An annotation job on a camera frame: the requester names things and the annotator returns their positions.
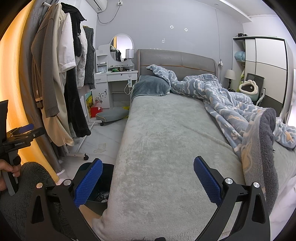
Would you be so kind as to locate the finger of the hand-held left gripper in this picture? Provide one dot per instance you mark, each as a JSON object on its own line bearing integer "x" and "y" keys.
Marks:
{"x": 26, "y": 128}
{"x": 38, "y": 133}

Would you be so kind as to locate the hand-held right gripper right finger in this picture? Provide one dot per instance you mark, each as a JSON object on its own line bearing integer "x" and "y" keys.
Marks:
{"x": 207, "y": 183}

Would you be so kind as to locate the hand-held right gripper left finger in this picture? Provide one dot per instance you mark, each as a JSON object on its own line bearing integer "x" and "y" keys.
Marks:
{"x": 89, "y": 183}

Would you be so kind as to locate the dark teal trash bin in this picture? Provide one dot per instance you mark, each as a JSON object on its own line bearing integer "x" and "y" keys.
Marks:
{"x": 106, "y": 176}

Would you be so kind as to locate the person's left hand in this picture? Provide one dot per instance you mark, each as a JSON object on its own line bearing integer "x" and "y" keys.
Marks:
{"x": 4, "y": 165}

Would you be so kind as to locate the cream coat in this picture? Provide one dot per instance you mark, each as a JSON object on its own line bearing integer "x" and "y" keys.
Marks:
{"x": 57, "y": 125}

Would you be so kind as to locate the white clothes rack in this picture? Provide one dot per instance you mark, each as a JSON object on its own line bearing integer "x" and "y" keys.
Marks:
{"x": 78, "y": 154}

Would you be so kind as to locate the grey fleece garment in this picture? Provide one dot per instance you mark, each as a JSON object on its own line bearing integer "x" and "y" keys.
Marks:
{"x": 34, "y": 171}

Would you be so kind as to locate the clear plastic wrapper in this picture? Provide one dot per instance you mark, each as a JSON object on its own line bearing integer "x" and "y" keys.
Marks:
{"x": 100, "y": 148}

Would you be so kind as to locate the black fluffy garment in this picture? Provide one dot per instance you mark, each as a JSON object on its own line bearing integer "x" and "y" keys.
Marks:
{"x": 76, "y": 111}

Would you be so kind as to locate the yellow curtain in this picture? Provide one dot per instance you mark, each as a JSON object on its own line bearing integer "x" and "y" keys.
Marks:
{"x": 16, "y": 81}

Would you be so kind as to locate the yellow painting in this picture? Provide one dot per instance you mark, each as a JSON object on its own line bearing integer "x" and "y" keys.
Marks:
{"x": 89, "y": 100}

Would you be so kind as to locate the red box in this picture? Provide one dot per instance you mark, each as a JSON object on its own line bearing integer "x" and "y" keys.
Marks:
{"x": 94, "y": 112}

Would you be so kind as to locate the grey knit cardigan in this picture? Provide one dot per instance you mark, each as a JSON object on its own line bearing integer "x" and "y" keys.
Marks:
{"x": 44, "y": 69}

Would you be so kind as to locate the grey stool cushion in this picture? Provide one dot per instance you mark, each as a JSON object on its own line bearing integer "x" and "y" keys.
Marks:
{"x": 111, "y": 114}

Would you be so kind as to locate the yellow paper item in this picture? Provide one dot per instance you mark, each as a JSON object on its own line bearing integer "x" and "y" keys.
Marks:
{"x": 126, "y": 108}

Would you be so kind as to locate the grey knit vest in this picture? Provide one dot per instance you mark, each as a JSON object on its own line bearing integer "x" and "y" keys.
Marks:
{"x": 89, "y": 58}

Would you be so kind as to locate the blue patterned fleece blanket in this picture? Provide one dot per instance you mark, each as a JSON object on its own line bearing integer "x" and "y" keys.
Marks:
{"x": 219, "y": 92}

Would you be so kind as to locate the white shirt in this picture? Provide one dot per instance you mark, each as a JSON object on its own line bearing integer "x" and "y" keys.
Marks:
{"x": 67, "y": 46}

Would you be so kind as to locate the white dressing table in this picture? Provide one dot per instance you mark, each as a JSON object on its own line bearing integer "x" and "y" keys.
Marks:
{"x": 120, "y": 77}

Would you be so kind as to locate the green packet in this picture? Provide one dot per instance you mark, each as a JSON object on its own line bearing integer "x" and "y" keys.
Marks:
{"x": 114, "y": 69}

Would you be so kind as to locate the white power strip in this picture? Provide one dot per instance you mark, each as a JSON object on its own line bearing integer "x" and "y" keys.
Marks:
{"x": 130, "y": 82}

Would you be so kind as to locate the white shade bedside lamp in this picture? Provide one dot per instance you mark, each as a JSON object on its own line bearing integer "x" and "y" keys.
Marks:
{"x": 229, "y": 74}

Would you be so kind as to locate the grey-blue pillow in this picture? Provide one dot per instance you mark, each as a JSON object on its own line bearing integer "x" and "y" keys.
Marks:
{"x": 150, "y": 87}

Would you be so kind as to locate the black hanging garment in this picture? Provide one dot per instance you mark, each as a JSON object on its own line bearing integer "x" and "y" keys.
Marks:
{"x": 75, "y": 27}

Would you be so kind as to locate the black office chair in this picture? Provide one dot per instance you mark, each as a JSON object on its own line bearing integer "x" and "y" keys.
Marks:
{"x": 255, "y": 77}

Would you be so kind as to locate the silver shade table lamp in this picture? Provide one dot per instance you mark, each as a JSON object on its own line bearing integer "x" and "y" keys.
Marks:
{"x": 129, "y": 53}

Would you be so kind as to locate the oval mirror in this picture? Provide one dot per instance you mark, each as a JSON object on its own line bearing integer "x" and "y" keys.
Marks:
{"x": 122, "y": 44}

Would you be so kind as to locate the grey upholstered bed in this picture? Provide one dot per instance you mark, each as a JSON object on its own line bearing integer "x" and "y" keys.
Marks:
{"x": 175, "y": 60}

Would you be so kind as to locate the light blue cushion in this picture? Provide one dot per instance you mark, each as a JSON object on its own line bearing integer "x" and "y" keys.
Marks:
{"x": 240, "y": 56}

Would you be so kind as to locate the white air conditioner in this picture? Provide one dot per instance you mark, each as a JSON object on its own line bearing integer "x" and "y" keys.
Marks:
{"x": 98, "y": 4}

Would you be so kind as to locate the white and black wardrobe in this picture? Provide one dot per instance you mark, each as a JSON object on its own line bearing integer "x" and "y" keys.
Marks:
{"x": 266, "y": 53}

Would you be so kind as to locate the black bag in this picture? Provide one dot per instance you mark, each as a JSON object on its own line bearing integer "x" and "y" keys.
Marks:
{"x": 242, "y": 35}

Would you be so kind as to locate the wall socket with plug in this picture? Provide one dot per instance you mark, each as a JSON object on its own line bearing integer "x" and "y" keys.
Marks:
{"x": 220, "y": 62}

